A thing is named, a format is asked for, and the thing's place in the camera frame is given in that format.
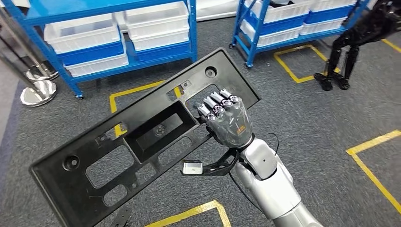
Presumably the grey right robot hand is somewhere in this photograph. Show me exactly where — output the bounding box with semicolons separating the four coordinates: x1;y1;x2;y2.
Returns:
197;88;254;148

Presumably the black plastic panel part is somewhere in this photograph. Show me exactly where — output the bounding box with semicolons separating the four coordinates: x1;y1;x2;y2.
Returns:
29;47;261;227

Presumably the blue shelf cart with casters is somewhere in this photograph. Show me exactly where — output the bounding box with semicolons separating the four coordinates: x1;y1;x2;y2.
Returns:
228;0;376;70

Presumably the blue metal shelf rack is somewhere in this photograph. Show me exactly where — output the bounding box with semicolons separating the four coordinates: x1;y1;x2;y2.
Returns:
0;0;198;100

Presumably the black humanoid robot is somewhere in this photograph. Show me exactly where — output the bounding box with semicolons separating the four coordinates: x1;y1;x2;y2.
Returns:
314;0;401;91

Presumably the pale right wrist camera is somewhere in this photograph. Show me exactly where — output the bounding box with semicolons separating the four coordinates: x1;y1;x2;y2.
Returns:
182;148;241;177

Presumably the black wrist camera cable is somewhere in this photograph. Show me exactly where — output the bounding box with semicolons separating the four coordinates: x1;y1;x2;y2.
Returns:
228;133;279;217

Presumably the black left wrist mount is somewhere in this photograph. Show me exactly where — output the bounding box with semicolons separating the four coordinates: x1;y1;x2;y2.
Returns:
108;206;134;227

